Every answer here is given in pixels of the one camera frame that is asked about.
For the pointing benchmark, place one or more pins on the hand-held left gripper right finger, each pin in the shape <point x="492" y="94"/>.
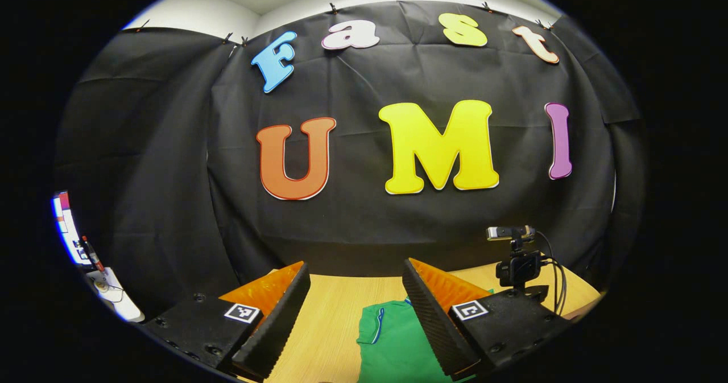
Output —
<point x="432" y="320"/>

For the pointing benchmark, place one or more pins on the white side table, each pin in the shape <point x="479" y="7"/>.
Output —
<point x="122" y="306"/>

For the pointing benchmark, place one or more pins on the black backdrop cloth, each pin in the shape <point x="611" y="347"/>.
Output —
<point x="352" y="223"/>

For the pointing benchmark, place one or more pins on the green T-shirt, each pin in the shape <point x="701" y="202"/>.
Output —
<point x="392" y="343"/>

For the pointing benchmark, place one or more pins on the red pen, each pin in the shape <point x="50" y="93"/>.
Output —
<point x="94" y="256"/>

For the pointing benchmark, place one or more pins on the bright white screen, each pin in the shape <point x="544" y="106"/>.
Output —
<point x="67" y="229"/>

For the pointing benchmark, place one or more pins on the silver webcam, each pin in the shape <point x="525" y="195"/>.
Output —
<point x="509" y="233"/>

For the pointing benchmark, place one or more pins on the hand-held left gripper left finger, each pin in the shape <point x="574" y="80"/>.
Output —
<point x="281" y="320"/>

